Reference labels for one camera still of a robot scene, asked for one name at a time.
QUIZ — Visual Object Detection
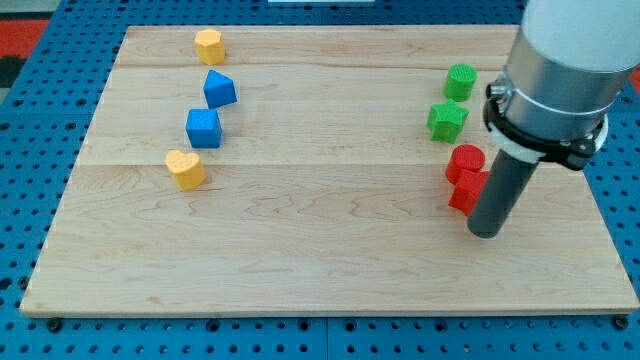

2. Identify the blue cube block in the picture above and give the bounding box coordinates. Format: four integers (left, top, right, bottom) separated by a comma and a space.
185, 109, 222, 148

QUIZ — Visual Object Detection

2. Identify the green cylinder block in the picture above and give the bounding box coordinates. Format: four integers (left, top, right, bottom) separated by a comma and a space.
443, 63, 478, 102

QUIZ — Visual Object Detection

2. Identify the blue triangle block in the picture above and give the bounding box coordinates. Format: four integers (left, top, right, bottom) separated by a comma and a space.
203, 70, 237, 109

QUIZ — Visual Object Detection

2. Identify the wooden board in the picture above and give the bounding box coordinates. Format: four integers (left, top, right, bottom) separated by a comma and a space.
21, 26, 639, 318

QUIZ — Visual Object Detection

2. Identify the green star block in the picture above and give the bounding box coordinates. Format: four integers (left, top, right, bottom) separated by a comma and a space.
426, 99, 469, 144

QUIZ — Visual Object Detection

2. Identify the red cylinder block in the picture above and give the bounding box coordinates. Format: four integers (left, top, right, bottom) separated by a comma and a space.
445, 144, 486, 184

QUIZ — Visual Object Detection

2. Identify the black clamp ring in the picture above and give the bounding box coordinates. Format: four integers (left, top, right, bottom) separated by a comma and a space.
482, 72, 609, 172

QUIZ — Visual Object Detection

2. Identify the yellow hexagon block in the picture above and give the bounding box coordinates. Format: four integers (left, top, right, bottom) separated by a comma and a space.
194, 29, 226, 65

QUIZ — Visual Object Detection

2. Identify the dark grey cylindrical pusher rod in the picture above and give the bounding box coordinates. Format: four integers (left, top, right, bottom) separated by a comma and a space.
467, 150, 538, 239

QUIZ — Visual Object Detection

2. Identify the yellow heart block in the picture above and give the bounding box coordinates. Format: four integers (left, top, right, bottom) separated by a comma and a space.
165, 150, 207, 191

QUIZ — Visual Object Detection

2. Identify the red star block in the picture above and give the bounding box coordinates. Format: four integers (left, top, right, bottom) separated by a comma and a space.
448, 170, 489, 216

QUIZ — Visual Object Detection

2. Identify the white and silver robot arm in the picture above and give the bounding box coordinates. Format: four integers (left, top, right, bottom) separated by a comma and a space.
504, 0, 639, 140

